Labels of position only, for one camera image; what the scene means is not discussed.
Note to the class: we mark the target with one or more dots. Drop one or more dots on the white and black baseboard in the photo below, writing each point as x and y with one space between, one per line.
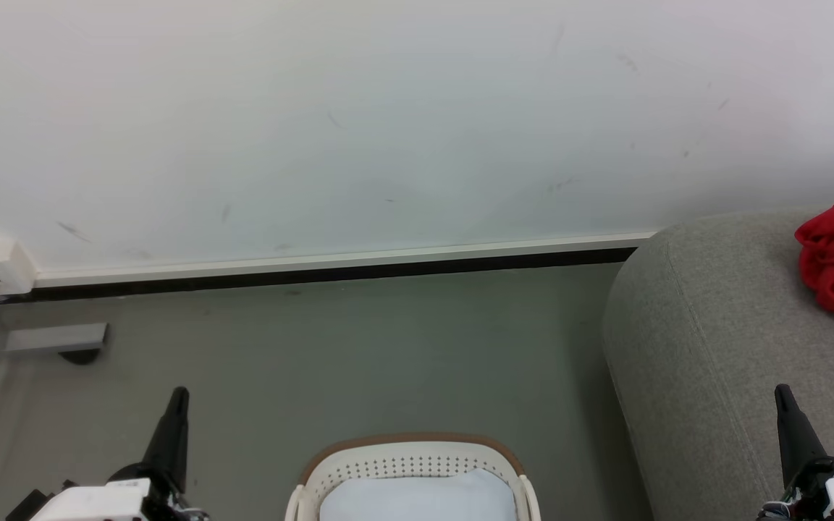
316 266

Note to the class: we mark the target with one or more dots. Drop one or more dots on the grey fabric sofa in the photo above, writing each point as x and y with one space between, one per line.
714 325

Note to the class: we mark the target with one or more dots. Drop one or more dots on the white laundry basket brown rim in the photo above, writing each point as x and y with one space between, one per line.
402 459

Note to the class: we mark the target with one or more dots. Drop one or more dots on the grey metal bar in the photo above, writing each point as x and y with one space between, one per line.
55 338

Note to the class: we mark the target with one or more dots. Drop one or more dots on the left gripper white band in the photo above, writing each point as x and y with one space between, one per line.
98 503

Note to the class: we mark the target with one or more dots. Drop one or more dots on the light blue garment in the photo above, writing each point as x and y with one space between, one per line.
417 499

